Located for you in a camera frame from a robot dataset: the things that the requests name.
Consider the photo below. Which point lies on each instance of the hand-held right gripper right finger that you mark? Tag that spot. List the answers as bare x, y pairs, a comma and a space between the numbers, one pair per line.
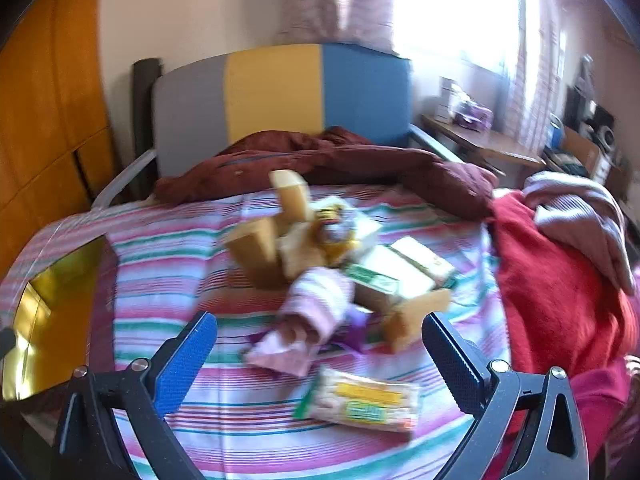
450, 360

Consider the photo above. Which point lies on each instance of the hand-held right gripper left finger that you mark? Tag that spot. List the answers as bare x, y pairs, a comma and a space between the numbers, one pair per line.
185, 360

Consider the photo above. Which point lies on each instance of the yellow sponge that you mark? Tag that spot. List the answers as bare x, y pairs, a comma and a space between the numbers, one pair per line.
255, 250
292, 195
300, 255
415, 317

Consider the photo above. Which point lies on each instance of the purple packet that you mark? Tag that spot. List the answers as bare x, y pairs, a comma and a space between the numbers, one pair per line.
357, 332

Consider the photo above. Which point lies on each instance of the clear snack packet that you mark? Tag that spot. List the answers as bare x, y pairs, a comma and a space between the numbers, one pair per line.
360, 400

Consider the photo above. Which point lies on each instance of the cream box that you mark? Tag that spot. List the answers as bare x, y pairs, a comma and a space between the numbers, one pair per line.
425, 257

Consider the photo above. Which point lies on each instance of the green white carton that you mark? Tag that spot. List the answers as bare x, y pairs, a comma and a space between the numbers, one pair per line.
380, 275

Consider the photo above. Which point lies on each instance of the golden tray box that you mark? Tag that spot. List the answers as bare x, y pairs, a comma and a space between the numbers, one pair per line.
55, 320

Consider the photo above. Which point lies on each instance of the pink striped sock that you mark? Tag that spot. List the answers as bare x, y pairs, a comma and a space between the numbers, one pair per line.
315, 305

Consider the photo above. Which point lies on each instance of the striped bed sheet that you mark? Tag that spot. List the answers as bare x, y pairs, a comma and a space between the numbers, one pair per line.
175, 270

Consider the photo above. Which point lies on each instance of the red blanket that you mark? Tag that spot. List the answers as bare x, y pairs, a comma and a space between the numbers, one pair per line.
550, 285

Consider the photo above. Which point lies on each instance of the magenta cloth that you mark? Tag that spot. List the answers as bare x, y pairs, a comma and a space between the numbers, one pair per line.
600, 400

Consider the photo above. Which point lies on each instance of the grey metal armrest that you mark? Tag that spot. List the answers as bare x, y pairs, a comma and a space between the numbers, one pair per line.
122, 180
432, 142

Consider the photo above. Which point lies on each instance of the maroon jacket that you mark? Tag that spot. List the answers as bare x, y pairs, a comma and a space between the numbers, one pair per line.
400, 170

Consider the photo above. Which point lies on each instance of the pale striped cloth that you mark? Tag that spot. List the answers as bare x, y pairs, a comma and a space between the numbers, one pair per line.
585, 205

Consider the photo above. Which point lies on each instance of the wooden desk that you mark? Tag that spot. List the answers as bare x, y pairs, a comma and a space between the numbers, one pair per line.
480, 140

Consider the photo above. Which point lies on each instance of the purple package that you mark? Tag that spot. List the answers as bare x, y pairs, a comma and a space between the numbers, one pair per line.
475, 115

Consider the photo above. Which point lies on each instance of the cardboard box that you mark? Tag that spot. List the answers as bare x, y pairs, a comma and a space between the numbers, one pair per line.
585, 152

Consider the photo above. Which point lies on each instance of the grey yellow blue headboard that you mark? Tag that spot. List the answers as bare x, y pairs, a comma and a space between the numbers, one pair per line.
275, 100

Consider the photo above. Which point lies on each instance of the wooden wardrobe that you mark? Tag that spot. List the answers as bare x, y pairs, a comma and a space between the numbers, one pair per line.
50, 110

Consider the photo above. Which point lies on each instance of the pink patterned curtain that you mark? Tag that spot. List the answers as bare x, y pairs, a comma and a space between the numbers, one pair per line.
325, 0

